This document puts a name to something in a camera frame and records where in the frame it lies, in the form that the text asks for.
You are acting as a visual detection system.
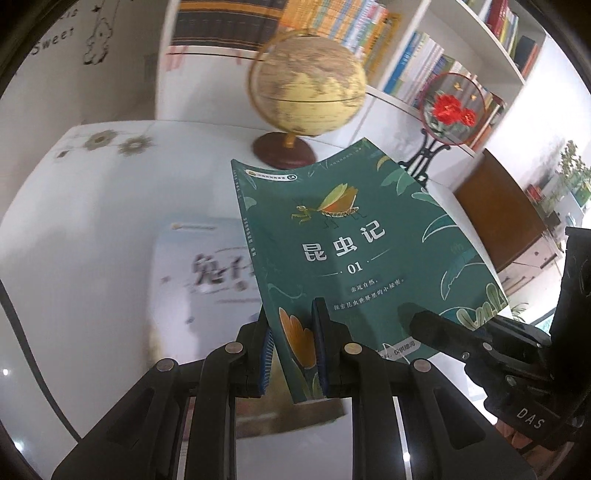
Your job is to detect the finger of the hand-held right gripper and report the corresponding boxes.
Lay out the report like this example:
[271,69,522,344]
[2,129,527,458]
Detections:
[398,302,499,370]
[475,316,552,352]

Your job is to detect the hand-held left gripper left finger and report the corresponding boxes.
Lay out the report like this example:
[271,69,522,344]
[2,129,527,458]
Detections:
[51,307,278,480]

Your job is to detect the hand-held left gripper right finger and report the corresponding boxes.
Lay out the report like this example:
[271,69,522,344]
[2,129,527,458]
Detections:
[310,298,513,480]

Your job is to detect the dark teal insect book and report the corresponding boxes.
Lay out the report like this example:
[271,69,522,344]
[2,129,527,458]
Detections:
[231,137,509,403]

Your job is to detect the white rabbit yellow field book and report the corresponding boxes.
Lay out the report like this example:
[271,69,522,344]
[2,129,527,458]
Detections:
[148,217,278,365]

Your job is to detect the row of blue white books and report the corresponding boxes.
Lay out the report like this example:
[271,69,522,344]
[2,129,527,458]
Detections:
[388,30,478,106]

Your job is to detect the row of red green books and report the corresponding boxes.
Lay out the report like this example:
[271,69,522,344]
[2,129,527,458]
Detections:
[462,0,542,70]

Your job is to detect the row of orange teal books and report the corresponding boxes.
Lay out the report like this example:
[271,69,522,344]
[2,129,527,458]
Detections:
[281,0,402,77]

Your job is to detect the row of dark grey books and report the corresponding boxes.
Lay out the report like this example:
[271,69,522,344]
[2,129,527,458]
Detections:
[172,0,291,52]

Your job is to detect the small green plant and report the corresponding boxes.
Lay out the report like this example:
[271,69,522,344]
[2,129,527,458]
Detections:
[505,300,531,324]

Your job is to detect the wooden top white cabinet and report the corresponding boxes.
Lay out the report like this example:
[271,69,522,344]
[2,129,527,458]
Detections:
[454,148,568,301]

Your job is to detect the white appliance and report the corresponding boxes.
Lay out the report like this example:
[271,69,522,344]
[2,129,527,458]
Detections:
[564,189,591,232]

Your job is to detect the potted green plant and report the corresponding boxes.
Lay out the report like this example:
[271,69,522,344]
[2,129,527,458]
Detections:
[550,140,591,209]

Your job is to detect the round embroidered flower fan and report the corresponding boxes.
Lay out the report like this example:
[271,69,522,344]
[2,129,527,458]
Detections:
[418,71,489,147]

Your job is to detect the yellow desk globe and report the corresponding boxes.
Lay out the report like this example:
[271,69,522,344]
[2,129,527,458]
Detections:
[248,28,369,171]

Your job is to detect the white bookshelf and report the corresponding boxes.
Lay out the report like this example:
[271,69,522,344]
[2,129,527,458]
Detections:
[154,0,555,160]

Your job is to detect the black cable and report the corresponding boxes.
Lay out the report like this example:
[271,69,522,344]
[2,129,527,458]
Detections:
[0,276,85,444]

